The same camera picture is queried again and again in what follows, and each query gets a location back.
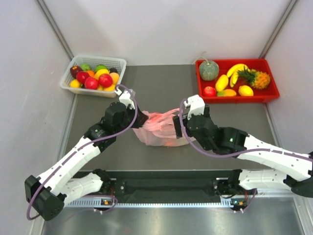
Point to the red apple right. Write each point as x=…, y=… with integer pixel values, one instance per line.
x=105, y=80

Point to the yellow lemon in basket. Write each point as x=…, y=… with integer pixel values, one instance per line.
x=75, y=84

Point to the orange pineapple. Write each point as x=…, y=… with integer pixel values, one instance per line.
x=256, y=79

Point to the red green yellow mango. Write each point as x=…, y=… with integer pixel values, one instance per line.
x=227, y=93

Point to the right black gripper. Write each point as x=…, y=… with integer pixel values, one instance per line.
x=185, y=120

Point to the red apple left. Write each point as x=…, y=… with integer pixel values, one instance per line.
x=82, y=76

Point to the dark mangosteen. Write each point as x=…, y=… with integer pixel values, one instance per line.
x=113, y=70

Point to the pink printed plastic bag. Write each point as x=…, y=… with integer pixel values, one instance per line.
x=159, y=127

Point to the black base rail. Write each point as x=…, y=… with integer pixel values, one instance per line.
x=170, y=186

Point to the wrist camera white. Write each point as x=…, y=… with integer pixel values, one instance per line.
x=196, y=106
x=125, y=97

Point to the green apple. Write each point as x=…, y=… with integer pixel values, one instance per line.
x=100, y=67

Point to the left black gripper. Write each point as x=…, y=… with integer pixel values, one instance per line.
x=142, y=118

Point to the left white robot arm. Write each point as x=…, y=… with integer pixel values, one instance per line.
x=49, y=192

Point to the red apple in tray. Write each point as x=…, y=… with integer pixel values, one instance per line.
x=209, y=91

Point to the dark red fruit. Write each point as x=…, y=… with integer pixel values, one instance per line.
x=74, y=70

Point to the yellow banana bunch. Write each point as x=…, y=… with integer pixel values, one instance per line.
x=233, y=75

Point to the white perforated plastic basket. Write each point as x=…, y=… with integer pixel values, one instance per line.
x=93, y=61

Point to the yellow fruit in basket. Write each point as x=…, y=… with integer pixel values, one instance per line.
x=100, y=72

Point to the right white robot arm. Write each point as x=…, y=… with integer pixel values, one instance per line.
x=286, y=169

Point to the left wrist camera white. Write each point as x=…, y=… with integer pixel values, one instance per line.
x=125, y=97

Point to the green melon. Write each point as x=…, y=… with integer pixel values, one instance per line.
x=208, y=69

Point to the orange peach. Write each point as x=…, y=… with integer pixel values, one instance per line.
x=115, y=77

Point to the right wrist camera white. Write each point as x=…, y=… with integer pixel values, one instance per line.
x=196, y=106

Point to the green lime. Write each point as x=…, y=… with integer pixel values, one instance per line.
x=85, y=67

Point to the grey slotted cable duct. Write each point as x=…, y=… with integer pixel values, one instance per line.
x=106, y=203

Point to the small orange tangerine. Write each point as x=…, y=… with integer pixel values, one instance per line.
x=91, y=73

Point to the red apple middle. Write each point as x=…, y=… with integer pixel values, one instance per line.
x=91, y=83

